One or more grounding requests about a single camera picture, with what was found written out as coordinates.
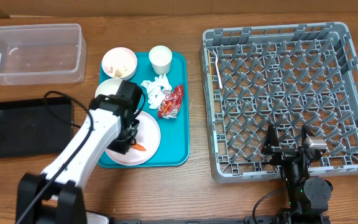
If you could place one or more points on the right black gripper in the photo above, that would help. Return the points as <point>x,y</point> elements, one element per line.
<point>270,145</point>

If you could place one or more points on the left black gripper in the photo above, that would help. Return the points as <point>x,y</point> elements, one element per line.
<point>124,147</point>

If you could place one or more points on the orange carrot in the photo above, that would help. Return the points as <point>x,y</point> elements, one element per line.
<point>138,147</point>

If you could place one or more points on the white bowl with peanuts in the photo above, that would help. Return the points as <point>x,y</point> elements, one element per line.
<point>108,87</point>

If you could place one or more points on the white bowl with scraps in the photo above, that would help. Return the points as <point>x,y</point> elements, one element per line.
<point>119,62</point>

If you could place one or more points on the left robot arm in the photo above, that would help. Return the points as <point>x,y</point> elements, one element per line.
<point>56,195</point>

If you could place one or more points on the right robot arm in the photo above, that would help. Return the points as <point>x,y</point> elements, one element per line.
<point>308,196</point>

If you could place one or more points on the grey dishwasher rack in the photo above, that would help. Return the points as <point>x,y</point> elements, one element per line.
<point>288,76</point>

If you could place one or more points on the white round plate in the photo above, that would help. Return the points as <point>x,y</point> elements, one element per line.
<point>148,137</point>

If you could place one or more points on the teal serving tray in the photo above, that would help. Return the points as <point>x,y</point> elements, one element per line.
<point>174,148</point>

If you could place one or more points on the red snack wrapper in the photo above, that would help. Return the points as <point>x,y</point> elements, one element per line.
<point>171,104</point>

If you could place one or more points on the crumpled white napkin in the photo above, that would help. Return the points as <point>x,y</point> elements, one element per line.
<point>157,90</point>

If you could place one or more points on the white paper cup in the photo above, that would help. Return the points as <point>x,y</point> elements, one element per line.
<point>160,57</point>

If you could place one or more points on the black plastic tray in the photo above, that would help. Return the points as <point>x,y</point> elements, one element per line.
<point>27,128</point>

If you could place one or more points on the wooden chopstick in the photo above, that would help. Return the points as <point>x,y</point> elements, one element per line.
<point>210,69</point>

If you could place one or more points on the clear plastic bin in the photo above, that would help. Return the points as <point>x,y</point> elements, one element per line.
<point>42,54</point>

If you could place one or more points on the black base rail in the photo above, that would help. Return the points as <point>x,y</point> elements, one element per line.
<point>265,219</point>

